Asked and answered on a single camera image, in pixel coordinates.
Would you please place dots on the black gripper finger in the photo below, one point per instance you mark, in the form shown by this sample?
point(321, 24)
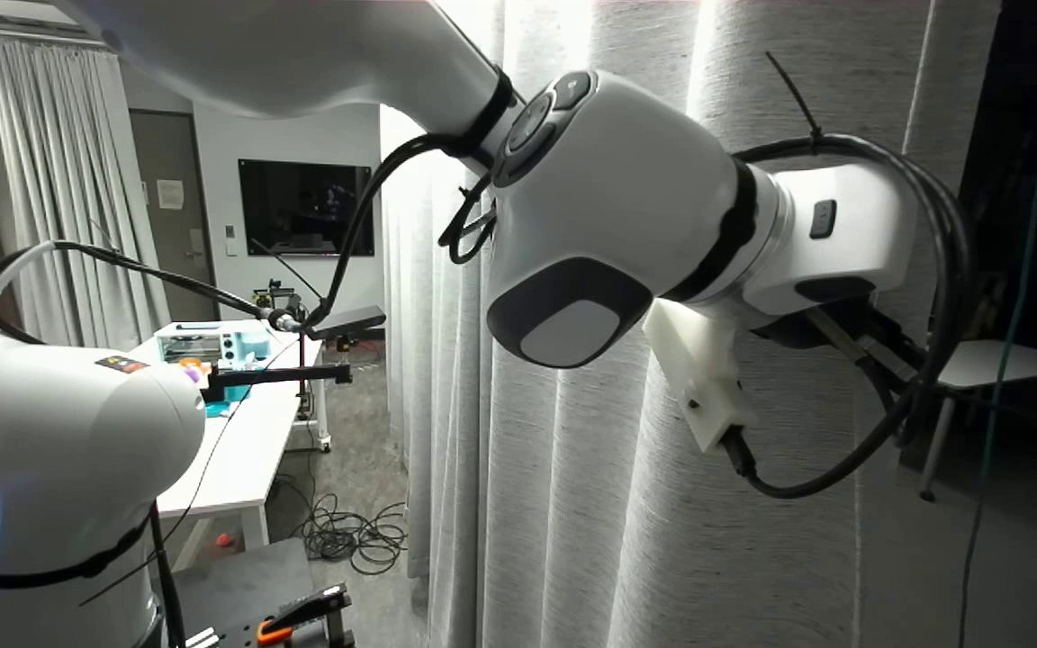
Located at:
point(878, 355)

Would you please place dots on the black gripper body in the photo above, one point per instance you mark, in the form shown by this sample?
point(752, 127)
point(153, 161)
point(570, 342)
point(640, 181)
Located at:
point(824, 313)

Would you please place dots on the grey white fabric curtain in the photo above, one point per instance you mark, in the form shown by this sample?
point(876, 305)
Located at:
point(566, 506)

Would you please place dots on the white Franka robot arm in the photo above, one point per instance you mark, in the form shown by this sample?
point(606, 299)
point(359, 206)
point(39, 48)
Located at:
point(613, 181)

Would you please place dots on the white pleated window curtain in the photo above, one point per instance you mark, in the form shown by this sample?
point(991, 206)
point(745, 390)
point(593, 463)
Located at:
point(62, 181)

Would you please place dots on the white table with grey legs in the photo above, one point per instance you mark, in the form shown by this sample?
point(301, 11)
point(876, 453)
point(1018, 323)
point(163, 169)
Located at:
point(1009, 360)

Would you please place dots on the black clamp bar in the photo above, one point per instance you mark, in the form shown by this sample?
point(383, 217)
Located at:
point(284, 377)

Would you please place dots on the white work table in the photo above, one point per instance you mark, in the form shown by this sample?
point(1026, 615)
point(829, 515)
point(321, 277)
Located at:
point(235, 463)

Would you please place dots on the teal cloth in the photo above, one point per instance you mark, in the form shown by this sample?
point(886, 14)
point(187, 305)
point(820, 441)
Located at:
point(219, 405)

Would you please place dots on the teal white tray box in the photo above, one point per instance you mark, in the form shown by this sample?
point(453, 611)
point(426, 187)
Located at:
point(199, 347)

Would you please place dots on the small orange ball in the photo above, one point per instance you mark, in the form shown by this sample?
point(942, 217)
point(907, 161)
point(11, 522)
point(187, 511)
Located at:
point(224, 542)

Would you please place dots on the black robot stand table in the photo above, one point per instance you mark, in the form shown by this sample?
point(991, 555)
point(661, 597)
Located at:
point(233, 594)

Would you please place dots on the grey door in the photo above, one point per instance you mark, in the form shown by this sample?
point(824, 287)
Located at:
point(171, 240)

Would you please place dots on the white paper sign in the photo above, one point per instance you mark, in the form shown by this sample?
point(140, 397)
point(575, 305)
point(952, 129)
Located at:
point(171, 195)

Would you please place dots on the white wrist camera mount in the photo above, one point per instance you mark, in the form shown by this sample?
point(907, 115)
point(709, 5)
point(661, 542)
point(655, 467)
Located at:
point(700, 360)

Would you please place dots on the black camera stand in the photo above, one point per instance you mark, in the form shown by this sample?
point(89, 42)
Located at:
point(294, 347)

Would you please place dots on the wall-mounted black monitor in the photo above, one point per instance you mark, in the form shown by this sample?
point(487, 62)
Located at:
point(288, 206)

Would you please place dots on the white wall switch plate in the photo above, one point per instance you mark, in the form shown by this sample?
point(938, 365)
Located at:
point(233, 240)

